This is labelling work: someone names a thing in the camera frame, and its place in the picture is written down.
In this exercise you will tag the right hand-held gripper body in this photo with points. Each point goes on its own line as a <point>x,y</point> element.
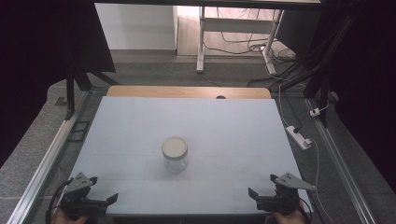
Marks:
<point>280,199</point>

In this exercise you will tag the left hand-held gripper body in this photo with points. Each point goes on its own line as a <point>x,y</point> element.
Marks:
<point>77,199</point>

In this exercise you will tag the clear glass jar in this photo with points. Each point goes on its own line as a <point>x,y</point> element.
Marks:
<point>175,166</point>

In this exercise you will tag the white round jar lid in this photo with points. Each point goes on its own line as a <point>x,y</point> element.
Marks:
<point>174,147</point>

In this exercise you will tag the person's right hand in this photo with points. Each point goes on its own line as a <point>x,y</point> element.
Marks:
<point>288,219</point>

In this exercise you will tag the person's left hand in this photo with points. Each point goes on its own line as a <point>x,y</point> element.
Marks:
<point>65,219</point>

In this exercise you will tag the white power strip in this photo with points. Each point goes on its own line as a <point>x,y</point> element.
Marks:
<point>298,137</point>

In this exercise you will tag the pale blue table mat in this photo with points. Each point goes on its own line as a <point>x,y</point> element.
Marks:
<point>218,124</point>

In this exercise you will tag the small white adapter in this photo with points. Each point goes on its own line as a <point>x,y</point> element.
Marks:
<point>315,112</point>

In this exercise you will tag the black metal stand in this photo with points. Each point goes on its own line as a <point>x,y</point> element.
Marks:
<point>70,93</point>
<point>323,102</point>

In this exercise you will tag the wooden table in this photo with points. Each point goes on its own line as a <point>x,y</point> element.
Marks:
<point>186,92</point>

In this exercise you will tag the black curtain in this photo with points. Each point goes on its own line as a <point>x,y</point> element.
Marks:
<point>31,62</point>
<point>373,93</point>

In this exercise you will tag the white-framed desk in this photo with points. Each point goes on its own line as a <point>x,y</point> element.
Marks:
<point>236,25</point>

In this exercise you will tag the white cabinet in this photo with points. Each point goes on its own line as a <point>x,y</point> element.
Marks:
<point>137,28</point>

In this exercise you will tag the aluminium floor rail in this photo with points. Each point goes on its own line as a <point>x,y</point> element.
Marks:
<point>342,169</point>
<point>40,171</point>

